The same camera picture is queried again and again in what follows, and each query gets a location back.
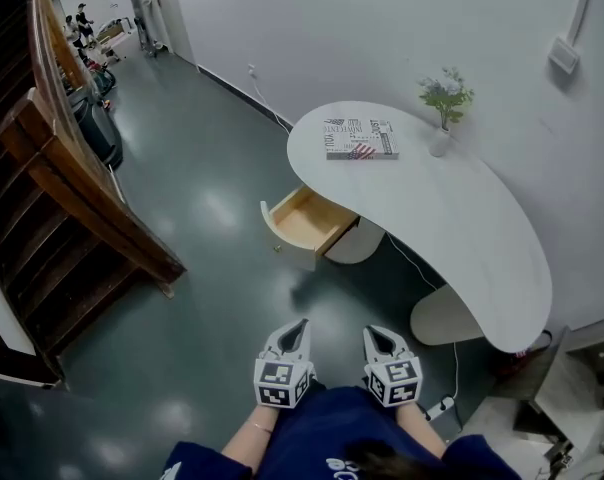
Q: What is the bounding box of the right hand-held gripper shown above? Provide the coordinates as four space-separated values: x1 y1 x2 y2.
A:
363 324 424 409

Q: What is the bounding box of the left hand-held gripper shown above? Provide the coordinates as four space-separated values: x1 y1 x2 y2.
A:
253 318 318 410

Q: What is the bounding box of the wooden drawer with white front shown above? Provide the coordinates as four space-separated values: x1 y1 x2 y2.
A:
259 184 361 272

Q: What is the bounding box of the person's left forearm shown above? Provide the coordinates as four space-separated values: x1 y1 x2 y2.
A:
220 401 284 471

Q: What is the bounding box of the person's right forearm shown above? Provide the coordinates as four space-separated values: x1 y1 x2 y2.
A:
393 401 449 460

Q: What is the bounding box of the white power strip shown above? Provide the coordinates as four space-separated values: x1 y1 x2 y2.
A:
420 394 457 423

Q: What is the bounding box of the navy blue shirt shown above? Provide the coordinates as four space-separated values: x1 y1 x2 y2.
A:
160 384 524 480

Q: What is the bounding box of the white curved desk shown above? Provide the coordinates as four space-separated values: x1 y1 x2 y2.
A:
286 99 554 355

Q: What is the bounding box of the grey cabinet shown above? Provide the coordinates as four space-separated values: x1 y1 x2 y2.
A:
474 324 604 480

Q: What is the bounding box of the printed flag cover book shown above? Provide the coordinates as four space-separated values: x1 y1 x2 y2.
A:
322 115 401 162

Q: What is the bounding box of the white vase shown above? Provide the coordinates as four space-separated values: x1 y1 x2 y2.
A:
427 126 452 159

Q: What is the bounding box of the green plant with pale flowers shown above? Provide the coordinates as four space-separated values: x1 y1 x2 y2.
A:
417 66 476 132

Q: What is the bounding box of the brown wooden staircase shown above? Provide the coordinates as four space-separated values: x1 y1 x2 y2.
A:
0 0 189 390

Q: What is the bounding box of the black bin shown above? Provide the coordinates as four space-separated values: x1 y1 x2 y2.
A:
65 86 125 170

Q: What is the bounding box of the green ride-on toy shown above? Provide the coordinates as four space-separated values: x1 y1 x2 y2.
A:
88 61 119 97

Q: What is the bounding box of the grey metal trolley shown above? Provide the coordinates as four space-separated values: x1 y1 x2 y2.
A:
129 0 164 60

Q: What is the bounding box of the white cable under desk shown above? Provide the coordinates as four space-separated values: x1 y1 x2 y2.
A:
384 231 460 400

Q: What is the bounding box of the white wall socket cable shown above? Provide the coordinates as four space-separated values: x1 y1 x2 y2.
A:
251 72 294 135

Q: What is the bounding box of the white wall junction box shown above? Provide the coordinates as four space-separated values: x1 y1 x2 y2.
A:
547 34 582 76

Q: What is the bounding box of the light wooden bed frame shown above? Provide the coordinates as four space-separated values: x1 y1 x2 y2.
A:
94 17 134 47

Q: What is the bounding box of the white wall cable conduit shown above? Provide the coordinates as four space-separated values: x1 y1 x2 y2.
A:
568 0 597 45

